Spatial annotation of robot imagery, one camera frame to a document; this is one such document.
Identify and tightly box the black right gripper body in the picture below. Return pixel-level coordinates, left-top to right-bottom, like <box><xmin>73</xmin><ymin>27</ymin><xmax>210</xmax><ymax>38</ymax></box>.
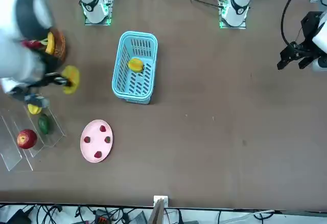
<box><xmin>38</xmin><ymin>52</ymin><xmax>64</xmax><ymax>81</ymax></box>

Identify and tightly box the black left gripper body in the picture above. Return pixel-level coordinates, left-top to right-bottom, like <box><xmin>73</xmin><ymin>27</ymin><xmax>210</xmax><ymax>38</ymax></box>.
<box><xmin>293</xmin><ymin>11</ymin><xmax>324</xmax><ymax>54</ymax></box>

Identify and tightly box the yellow star fruit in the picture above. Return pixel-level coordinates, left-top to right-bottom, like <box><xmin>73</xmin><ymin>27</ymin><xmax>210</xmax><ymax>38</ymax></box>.
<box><xmin>127</xmin><ymin>58</ymin><xmax>145</xmax><ymax>74</ymax></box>
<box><xmin>27</xmin><ymin>103</ymin><xmax>43</xmax><ymax>115</ymax></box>
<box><xmin>62</xmin><ymin>65</ymin><xmax>81</xmax><ymax>95</ymax></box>

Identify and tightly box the brown wicker basket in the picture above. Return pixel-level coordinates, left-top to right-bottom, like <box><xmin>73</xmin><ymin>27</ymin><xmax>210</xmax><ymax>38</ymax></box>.
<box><xmin>45</xmin><ymin>28</ymin><xmax>67</xmax><ymax>65</ymax></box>

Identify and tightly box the blue plastic basket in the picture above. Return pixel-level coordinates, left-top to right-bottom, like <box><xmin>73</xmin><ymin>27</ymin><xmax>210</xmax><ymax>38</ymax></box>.
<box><xmin>111</xmin><ymin>31</ymin><xmax>158</xmax><ymax>105</ymax></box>

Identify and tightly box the yellow banana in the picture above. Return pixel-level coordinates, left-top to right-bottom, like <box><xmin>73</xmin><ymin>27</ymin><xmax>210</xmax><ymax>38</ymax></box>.
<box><xmin>45</xmin><ymin>32</ymin><xmax>56</xmax><ymax>55</ymax></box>

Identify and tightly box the pink dragon fruit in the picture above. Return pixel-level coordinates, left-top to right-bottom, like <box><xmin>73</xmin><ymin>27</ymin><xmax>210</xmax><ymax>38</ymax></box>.
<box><xmin>21</xmin><ymin>37</ymin><xmax>49</xmax><ymax>51</ymax></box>

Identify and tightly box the green avocado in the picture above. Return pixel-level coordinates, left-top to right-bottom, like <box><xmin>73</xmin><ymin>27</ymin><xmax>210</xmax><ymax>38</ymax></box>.
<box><xmin>37</xmin><ymin>114</ymin><xmax>51</xmax><ymax>135</ymax></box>

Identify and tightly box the pink round plate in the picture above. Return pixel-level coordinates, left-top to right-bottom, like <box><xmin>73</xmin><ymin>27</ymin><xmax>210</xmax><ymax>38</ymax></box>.
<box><xmin>80</xmin><ymin>119</ymin><xmax>114</xmax><ymax>163</ymax></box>

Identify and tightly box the red apple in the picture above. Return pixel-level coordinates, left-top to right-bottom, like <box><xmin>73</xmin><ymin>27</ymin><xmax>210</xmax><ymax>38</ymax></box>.
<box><xmin>17</xmin><ymin>129</ymin><xmax>38</xmax><ymax>150</ymax></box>

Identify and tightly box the clear acrylic step stand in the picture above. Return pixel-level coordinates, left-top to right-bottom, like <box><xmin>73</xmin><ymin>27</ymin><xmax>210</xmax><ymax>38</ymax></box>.
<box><xmin>0</xmin><ymin>101</ymin><xmax>66</xmax><ymax>171</ymax></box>

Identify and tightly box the black power adapter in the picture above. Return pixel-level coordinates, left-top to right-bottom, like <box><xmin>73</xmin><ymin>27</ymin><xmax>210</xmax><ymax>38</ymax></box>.
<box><xmin>5</xmin><ymin>208</ymin><xmax>33</xmax><ymax>224</ymax></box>

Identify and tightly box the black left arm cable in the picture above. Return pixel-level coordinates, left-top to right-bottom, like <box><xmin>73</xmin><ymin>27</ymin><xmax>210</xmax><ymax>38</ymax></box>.
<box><xmin>281</xmin><ymin>0</ymin><xmax>307</xmax><ymax>47</ymax></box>

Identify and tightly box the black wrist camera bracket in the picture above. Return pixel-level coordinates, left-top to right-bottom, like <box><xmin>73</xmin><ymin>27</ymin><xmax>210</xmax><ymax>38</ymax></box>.
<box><xmin>15</xmin><ymin>88</ymin><xmax>50</xmax><ymax>108</ymax></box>

